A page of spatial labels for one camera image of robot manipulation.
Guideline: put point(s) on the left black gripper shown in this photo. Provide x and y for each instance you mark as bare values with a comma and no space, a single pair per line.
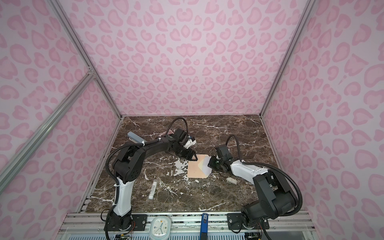
189,156

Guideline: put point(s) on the white analog clock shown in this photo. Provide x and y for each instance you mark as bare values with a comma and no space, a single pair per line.
160,228

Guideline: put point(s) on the grey blue stapler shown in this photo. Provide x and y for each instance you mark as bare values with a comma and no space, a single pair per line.
135,138

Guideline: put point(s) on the pink calculator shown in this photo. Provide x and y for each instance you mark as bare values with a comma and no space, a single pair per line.
170,132

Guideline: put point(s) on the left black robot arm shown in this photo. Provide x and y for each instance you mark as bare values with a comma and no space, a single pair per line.
124,165

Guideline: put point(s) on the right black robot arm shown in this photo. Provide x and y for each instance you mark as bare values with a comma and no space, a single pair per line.
278,194

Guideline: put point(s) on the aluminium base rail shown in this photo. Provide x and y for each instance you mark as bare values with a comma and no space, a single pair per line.
187,226

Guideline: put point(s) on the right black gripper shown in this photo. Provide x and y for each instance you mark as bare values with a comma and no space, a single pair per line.
211,162

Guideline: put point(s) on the green bordered floral letter card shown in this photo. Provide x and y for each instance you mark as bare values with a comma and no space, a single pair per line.
203,165

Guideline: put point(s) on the peach paper envelope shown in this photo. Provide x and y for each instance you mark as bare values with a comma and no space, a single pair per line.
194,171

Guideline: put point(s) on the small beige eraser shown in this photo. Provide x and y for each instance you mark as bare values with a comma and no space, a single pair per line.
231,180

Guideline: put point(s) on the white glue stick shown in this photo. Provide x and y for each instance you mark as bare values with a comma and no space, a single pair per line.
153,190

